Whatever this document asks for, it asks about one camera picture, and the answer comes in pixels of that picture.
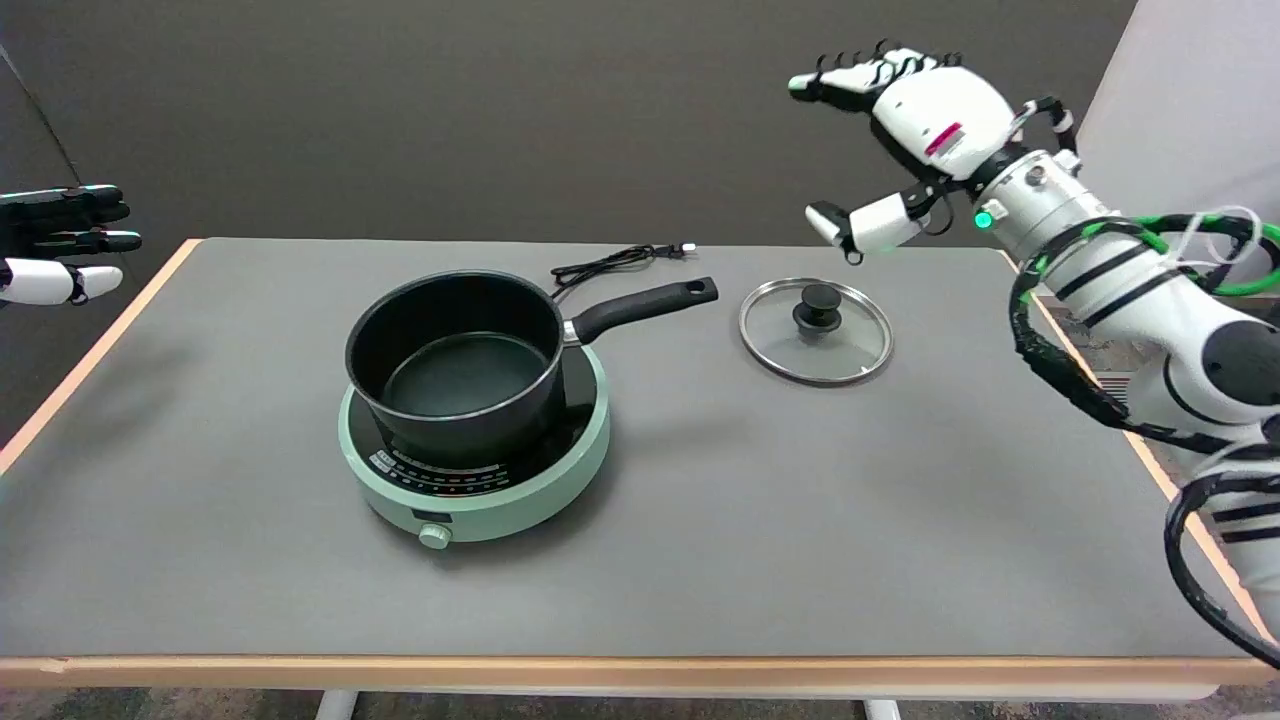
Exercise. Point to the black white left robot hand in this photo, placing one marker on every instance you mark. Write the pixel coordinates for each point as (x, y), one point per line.
(40, 282)

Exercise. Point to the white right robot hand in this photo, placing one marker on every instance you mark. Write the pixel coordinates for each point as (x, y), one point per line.
(945, 115)

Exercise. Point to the green round induction cooker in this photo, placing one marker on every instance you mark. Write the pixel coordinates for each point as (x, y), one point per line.
(500, 510)

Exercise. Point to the glass lid with black knob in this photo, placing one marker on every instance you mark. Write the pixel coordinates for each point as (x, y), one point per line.
(818, 305)

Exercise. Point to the grey table mat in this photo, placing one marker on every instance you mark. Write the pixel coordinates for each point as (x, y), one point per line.
(750, 520)

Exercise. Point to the white table leg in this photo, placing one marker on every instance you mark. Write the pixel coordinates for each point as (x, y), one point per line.
(335, 706)
(882, 710)

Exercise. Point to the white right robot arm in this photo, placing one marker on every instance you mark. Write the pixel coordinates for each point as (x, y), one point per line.
(1130, 290)

